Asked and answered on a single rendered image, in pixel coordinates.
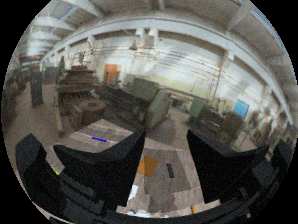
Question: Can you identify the dark grey flat bar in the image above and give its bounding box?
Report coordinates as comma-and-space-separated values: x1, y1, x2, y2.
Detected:
166, 164, 174, 179

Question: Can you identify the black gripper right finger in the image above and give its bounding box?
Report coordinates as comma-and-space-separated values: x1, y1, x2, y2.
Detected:
186, 128, 270, 204

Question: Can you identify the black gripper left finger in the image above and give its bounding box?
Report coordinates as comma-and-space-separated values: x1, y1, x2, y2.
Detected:
52, 127, 145, 208

